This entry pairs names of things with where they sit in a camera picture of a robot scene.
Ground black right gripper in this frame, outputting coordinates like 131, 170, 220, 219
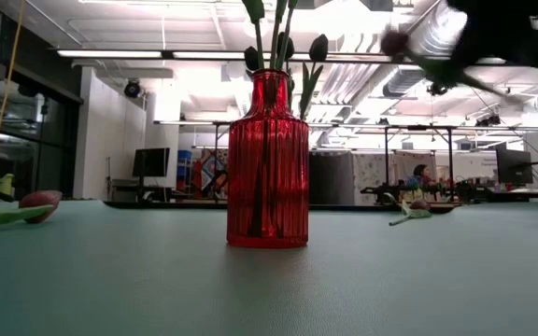
446, 0, 538, 74

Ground blue storage bins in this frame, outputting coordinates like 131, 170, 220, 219
177, 149, 193, 190

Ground person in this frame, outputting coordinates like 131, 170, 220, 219
406, 163, 433, 203

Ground black monitor on arm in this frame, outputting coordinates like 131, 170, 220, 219
495, 147, 534, 187

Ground background desk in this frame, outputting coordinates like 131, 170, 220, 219
109, 179, 181, 203

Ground long ceiling light bar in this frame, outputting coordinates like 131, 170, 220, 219
56, 49, 538, 66

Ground black background monitor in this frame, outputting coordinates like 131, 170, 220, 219
132, 147, 171, 178

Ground colourful wall poster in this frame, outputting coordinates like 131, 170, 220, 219
191, 148, 229, 197

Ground black fabric panel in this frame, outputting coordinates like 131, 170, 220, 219
308, 151, 355, 205

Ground teal table mat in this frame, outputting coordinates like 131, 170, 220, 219
0, 200, 538, 336

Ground black metal frame rig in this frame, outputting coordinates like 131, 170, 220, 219
361, 124, 460, 204

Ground red ribbed glass vase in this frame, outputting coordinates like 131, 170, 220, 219
226, 67, 310, 249

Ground yellow green object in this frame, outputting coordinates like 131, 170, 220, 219
0, 173, 16, 202

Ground black ceiling spotlight cluster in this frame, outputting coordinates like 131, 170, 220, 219
427, 78, 452, 97

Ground silver ceiling duct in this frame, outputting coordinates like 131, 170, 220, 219
380, 0, 469, 99

